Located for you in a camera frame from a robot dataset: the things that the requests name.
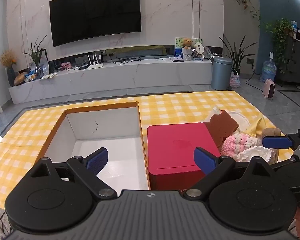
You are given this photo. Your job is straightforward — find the grey trash can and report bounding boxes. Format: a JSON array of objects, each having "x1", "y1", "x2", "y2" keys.
[{"x1": 211, "y1": 56, "x2": 233, "y2": 91}]

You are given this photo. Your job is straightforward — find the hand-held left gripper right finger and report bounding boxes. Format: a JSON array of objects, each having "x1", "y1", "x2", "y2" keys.
[{"x1": 185, "y1": 147, "x2": 275, "y2": 198}]

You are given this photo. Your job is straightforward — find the cardboard box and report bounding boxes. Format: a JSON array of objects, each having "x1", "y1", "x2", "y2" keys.
[{"x1": 41, "y1": 102, "x2": 150, "y2": 197}]

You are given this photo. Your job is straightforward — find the snack packets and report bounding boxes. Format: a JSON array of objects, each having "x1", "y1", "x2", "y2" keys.
[{"x1": 24, "y1": 71, "x2": 38, "y2": 82}]

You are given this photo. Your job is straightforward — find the blue water jug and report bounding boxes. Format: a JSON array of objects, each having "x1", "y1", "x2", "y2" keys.
[{"x1": 260, "y1": 51, "x2": 277, "y2": 83}]

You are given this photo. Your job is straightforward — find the brown sponge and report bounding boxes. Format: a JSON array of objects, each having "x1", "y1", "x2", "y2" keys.
[{"x1": 205, "y1": 110, "x2": 240, "y2": 148}]

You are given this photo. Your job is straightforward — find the white marble television cabinet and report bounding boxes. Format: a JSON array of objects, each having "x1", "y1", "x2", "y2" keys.
[{"x1": 9, "y1": 57, "x2": 213, "y2": 105}]

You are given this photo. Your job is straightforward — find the woven basket bag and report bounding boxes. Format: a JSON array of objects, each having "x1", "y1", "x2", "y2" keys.
[{"x1": 230, "y1": 69, "x2": 241, "y2": 88}]

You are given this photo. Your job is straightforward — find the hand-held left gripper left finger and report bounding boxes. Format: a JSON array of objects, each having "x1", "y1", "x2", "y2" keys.
[{"x1": 29, "y1": 147, "x2": 118, "y2": 198}]

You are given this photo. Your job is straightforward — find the dark vase with dried flowers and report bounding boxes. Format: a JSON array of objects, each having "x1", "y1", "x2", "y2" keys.
[{"x1": 0, "y1": 49, "x2": 17, "y2": 87}]

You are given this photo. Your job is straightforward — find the clear plastic bag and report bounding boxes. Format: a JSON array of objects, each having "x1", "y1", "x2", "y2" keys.
[{"x1": 39, "y1": 56, "x2": 50, "y2": 75}]

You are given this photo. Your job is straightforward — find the white router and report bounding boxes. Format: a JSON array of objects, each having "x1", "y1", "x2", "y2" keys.
[{"x1": 86, "y1": 52, "x2": 104, "y2": 70}]

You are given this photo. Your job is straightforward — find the yellow checked cloth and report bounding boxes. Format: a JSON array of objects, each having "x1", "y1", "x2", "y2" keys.
[{"x1": 0, "y1": 90, "x2": 280, "y2": 209}]

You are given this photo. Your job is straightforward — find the black cables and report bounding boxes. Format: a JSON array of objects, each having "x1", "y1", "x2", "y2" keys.
[{"x1": 110, "y1": 52, "x2": 142, "y2": 62}]

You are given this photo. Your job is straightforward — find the potted long-leaf plant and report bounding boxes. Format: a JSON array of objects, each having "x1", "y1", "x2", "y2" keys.
[{"x1": 219, "y1": 35, "x2": 257, "y2": 74}]

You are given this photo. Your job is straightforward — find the pink crocheted toy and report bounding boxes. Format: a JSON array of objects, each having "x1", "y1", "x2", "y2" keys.
[{"x1": 220, "y1": 133, "x2": 262, "y2": 159}]

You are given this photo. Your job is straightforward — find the brown bread-shaped cushion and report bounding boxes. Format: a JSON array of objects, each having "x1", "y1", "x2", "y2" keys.
[{"x1": 14, "y1": 72, "x2": 28, "y2": 86}]

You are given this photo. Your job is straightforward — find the beige plush toy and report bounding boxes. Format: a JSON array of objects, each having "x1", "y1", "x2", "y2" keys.
[{"x1": 261, "y1": 128, "x2": 282, "y2": 164}]

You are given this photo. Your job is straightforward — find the pink heater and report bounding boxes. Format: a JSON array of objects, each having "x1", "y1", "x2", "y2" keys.
[{"x1": 262, "y1": 79, "x2": 276, "y2": 100}]

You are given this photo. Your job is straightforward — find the white hand fan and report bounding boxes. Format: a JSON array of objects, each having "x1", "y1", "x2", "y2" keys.
[{"x1": 193, "y1": 42, "x2": 205, "y2": 57}]

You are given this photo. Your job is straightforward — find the ivy plant on cabinet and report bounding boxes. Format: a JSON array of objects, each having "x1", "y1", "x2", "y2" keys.
[{"x1": 265, "y1": 18, "x2": 294, "y2": 74}]

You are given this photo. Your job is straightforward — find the green and blue picture board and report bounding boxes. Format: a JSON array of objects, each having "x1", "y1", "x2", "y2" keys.
[{"x1": 174, "y1": 37, "x2": 203, "y2": 58}]

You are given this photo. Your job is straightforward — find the red box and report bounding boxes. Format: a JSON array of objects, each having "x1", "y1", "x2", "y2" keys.
[{"x1": 147, "y1": 123, "x2": 221, "y2": 191}]

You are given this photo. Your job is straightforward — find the white fluffy cloth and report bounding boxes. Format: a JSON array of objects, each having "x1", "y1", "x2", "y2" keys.
[{"x1": 236, "y1": 146, "x2": 273, "y2": 162}]

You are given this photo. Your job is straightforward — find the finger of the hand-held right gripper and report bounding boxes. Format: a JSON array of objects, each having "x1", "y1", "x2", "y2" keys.
[{"x1": 262, "y1": 129, "x2": 300, "y2": 150}]

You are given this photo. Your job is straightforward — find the dark cabinet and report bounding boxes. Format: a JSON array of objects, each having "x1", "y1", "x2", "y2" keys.
[{"x1": 275, "y1": 34, "x2": 300, "y2": 88}]

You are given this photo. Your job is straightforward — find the papers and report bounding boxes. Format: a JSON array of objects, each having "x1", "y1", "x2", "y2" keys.
[{"x1": 39, "y1": 72, "x2": 58, "y2": 80}]

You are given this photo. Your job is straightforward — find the black floor cable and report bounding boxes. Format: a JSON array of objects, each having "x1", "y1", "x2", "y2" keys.
[{"x1": 245, "y1": 62, "x2": 265, "y2": 90}]

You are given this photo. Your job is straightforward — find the black wall television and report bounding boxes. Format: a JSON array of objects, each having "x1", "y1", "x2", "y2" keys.
[{"x1": 49, "y1": 0, "x2": 142, "y2": 47}]

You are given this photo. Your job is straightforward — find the teddy bear bouquet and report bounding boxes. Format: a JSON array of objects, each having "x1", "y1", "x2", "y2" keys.
[{"x1": 181, "y1": 38, "x2": 193, "y2": 61}]

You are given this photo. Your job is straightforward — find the green plant in glass vase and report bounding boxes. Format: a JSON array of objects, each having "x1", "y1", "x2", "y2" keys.
[{"x1": 22, "y1": 35, "x2": 48, "y2": 78}]

